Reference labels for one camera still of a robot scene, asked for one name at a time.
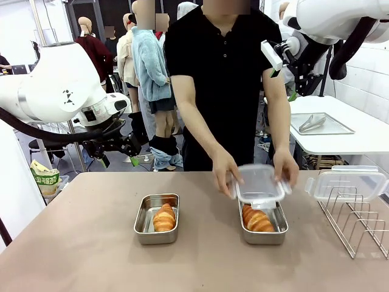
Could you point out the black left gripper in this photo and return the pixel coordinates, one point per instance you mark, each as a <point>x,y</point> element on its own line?
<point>112,144</point>

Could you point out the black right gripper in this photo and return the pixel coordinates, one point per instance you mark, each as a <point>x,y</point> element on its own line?
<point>304,79</point>

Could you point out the metal serving tongs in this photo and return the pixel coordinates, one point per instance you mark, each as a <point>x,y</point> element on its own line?
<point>313,123</point>

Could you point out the perforated metal baking tray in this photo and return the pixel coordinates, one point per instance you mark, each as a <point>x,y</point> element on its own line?
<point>334,127</point>

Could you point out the rectangular steel container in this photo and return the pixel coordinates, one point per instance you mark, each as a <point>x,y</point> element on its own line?
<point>143,225</point>
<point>281,225</point>

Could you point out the golden croissant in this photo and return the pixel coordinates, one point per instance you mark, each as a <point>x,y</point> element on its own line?
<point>256,220</point>
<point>164,218</point>

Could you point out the clear plastic clip lid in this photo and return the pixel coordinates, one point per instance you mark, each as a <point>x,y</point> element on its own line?
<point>259,184</point>
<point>349,181</point>

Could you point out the person's left forearm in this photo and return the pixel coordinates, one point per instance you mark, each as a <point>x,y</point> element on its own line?
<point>279,121</point>

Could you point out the person's right forearm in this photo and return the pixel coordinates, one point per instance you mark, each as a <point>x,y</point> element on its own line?
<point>200,134</point>

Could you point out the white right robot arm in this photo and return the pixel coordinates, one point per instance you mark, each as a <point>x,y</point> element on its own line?
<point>328,15</point>

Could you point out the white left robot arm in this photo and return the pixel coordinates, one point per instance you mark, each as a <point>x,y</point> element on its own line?
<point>54,88</point>

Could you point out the person's left hand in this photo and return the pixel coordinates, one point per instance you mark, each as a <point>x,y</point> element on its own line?
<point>287,167</point>

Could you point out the person's right hand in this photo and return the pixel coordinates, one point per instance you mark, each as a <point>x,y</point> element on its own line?
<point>223,170</point>

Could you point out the white power strip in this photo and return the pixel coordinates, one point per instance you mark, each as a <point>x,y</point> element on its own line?
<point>146,157</point>

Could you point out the slanted metal pole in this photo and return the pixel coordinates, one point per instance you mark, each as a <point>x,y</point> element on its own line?
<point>78,152</point>

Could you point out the black tripod stand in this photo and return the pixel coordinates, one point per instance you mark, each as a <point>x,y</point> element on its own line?
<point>326,67</point>

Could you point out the person's black-shirted torso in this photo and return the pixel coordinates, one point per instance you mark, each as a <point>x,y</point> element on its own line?
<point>225,76</point>

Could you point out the green snack bag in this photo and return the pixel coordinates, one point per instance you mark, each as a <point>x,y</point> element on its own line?
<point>45,179</point>

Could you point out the mannequin in cream jacket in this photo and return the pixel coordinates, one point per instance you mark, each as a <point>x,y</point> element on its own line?
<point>126,57</point>

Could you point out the mannequin in burgundy sweater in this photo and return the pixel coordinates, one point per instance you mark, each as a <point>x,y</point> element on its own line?
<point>94,51</point>

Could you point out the black bar at table edge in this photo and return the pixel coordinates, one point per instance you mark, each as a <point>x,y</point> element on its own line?
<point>5,232</point>

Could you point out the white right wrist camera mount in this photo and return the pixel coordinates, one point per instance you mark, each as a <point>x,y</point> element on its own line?
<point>272,54</point>

